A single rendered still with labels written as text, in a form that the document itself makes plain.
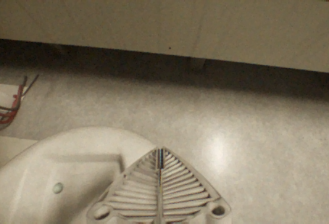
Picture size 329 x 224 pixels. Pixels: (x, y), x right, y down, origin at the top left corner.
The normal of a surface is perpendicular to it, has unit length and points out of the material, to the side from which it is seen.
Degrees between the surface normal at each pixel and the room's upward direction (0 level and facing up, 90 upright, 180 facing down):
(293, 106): 0
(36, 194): 74
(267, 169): 0
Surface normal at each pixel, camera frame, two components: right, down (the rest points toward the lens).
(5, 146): 0.02, -0.37
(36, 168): 0.92, 0.15
